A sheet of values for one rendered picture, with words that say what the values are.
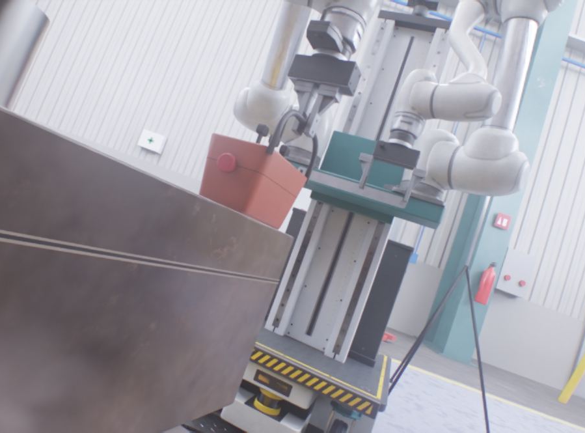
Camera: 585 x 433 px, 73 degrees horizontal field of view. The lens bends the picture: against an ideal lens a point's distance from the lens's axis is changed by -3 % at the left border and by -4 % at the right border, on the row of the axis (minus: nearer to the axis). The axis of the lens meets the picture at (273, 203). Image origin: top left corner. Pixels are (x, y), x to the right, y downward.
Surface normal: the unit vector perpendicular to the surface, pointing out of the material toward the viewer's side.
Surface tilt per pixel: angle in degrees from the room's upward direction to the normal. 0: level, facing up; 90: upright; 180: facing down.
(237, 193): 97
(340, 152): 90
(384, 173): 90
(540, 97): 90
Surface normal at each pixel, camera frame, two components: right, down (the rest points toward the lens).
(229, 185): -0.44, -0.11
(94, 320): 0.85, 0.28
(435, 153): -0.57, -0.33
